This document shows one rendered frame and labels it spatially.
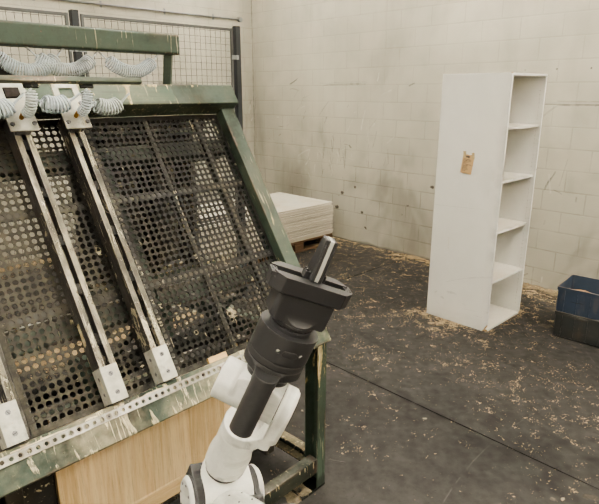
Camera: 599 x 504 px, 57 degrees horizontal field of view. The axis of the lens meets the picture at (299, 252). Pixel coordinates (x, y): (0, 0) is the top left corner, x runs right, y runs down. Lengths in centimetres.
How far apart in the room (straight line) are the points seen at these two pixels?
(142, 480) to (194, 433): 28
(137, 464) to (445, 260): 325
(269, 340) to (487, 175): 391
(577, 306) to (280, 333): 421
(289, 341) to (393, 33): 621
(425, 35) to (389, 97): 79
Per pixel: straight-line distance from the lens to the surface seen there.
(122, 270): 211
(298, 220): 671
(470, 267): 476
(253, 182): 263
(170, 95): 257
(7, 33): 277
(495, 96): 452
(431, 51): 651
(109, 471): 237
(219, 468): 96
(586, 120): 574
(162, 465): 251
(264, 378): 76
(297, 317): 75
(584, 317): 487
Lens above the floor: 191
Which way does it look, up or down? 16 degrees down
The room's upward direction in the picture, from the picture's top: straight up
